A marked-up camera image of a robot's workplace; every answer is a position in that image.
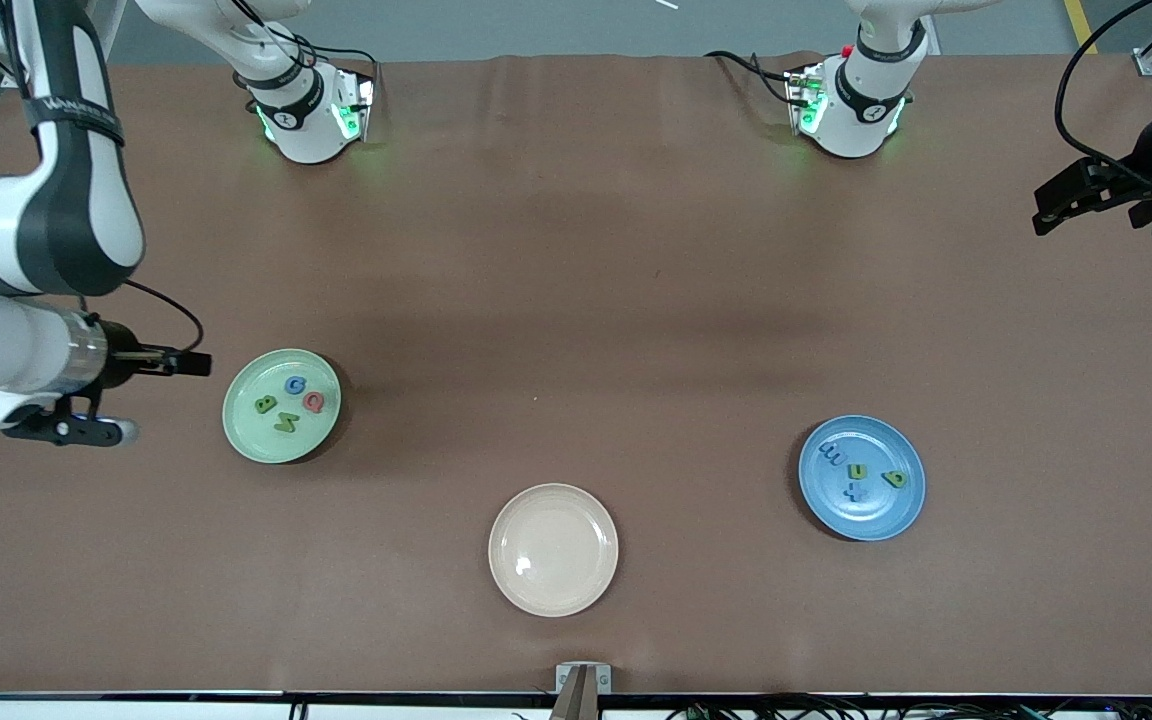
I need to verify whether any black left base cable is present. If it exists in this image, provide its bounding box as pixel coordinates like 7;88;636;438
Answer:
704;48;799;105

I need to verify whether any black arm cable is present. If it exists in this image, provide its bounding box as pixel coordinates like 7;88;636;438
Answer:
1054;0;1152;191
0;0;207;356

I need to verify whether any light green plate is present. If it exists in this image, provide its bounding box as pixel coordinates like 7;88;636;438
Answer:
222;348;343;465

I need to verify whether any black base cable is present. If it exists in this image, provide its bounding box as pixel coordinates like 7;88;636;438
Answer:
232;0;379;96
704;48;799;105

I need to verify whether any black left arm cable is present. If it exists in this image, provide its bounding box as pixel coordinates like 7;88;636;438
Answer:
1054;0;1152;191

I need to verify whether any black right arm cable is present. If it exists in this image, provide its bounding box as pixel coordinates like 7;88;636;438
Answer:
0;0;207;356

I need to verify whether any blue plate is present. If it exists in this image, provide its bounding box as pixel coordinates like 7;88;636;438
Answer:
798;415;927;542

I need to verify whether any brown table mat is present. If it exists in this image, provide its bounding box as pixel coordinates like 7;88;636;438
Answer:
0;52;1152;697

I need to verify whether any beige plate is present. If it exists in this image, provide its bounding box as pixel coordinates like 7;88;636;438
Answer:
488;483;620;618

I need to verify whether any black right base cable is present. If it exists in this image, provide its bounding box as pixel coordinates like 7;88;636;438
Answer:
232;0;379;96

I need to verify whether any silver metal bracket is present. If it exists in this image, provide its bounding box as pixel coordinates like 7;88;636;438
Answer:
555;662;613;695

